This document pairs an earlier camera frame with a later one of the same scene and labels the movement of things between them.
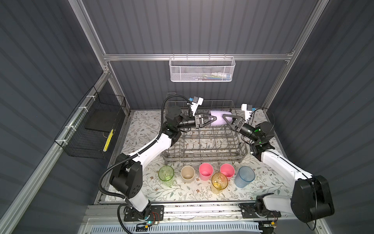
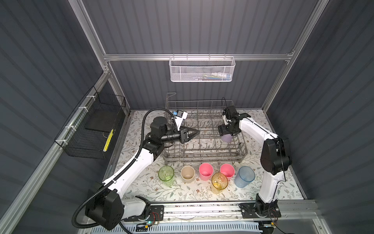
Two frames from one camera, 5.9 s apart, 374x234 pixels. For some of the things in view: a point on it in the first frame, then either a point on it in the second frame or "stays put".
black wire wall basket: (85, 133) stays put
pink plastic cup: (228, 169) stays put
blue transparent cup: (245, 175) stays put
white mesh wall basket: (201, 69) stays put
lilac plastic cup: (219, 120) to (226, 137)
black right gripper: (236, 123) to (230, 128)
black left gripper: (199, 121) to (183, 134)
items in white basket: (214, 76) stays put
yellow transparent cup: (219, 182) stays put
